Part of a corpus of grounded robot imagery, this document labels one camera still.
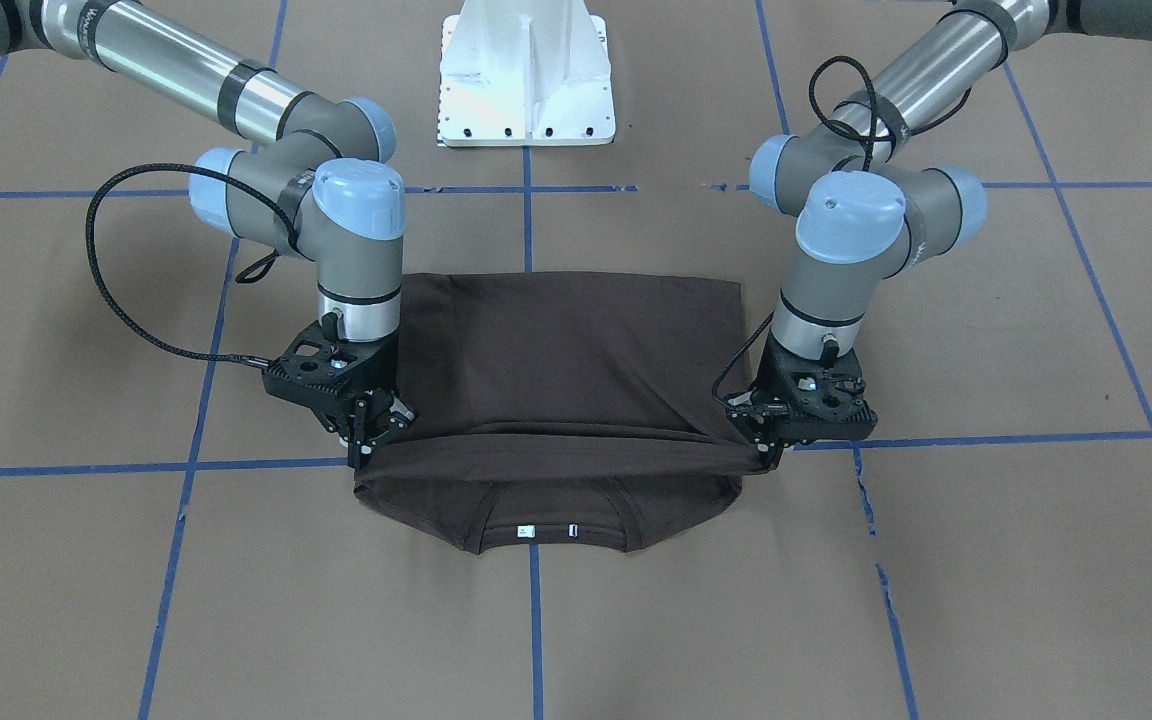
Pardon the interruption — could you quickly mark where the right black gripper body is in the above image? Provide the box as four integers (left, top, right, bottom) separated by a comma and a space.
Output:
262, 320, 401, 438

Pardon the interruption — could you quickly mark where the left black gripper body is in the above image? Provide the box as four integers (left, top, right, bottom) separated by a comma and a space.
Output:
723, 340, 878, 446

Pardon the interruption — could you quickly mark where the dark brown t-shirt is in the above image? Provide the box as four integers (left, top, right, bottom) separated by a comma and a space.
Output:
355, 272, 765, 553

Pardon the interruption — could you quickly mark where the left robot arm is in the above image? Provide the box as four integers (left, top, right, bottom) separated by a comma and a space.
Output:
721, 1, 1152, 471

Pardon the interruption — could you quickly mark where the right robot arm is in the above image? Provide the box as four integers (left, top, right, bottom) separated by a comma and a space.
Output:
0, 1, 416, 469

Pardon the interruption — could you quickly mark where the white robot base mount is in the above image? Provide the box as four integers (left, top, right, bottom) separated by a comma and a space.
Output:
435, 1, 617, 149

